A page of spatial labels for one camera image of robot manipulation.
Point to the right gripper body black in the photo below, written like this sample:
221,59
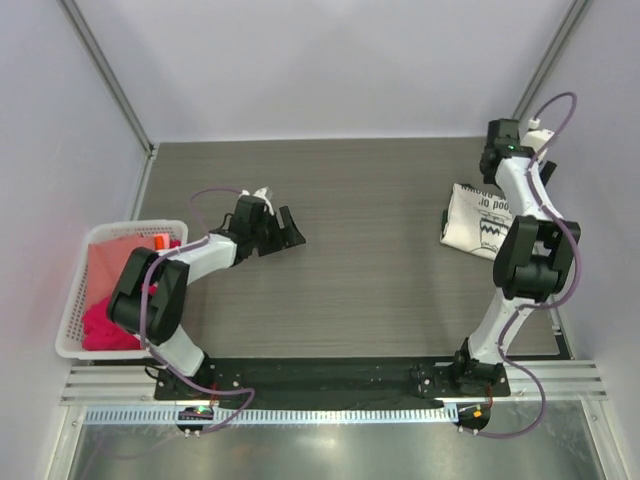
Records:
486,174

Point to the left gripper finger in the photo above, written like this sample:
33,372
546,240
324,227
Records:
289,232
264,249

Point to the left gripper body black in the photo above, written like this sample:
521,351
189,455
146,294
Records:
268,233

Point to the white and green t shirt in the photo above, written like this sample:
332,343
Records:
475,222

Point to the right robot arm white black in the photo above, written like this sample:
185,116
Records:
533,262

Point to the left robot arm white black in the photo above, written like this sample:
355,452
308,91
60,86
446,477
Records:
149,297

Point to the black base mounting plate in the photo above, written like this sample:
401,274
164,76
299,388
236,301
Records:
360,383

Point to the salmon pink t shirt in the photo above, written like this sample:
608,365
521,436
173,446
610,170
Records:
106,261

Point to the magenta t shirt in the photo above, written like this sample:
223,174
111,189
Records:
100,333

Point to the white plastic laundry basket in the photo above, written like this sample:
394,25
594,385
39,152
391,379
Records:
70,334

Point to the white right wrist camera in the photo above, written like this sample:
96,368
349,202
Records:
536,136

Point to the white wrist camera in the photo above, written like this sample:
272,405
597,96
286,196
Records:
264,194
536,136

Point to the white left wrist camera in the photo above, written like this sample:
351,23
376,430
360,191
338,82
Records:
264,194

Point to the right aluminium frame post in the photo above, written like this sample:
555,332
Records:
554,50

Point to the aluminium frame post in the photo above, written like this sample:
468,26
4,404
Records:
97,56
554,50

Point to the slotted white cable duct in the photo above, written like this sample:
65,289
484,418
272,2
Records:
207,416

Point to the left aluminium frame post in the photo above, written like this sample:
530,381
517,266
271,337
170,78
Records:
97,56

